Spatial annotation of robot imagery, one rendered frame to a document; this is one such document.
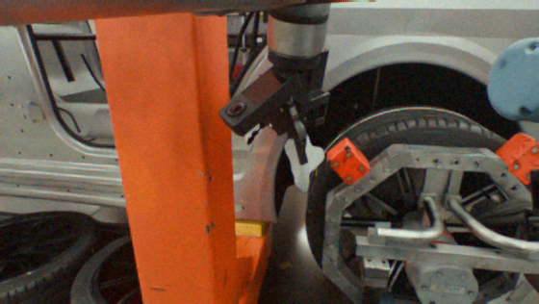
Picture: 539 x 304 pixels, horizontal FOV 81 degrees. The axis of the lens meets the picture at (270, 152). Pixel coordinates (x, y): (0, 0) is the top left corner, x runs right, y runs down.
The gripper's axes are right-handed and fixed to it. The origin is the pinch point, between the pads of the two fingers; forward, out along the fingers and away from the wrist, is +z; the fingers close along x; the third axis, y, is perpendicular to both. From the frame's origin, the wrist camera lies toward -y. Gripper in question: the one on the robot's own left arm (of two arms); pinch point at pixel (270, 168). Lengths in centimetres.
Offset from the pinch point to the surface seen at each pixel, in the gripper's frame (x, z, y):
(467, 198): -19, 25, 57
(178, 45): 13.4, -17.9, -8.2
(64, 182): 89, 57, -28
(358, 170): 0.5, 15.7, 30.5
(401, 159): -5.8, 10.7, 37.3
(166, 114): 12.8, -7.9, -11.7
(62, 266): 75, 87, -41
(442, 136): -8, 8, 51
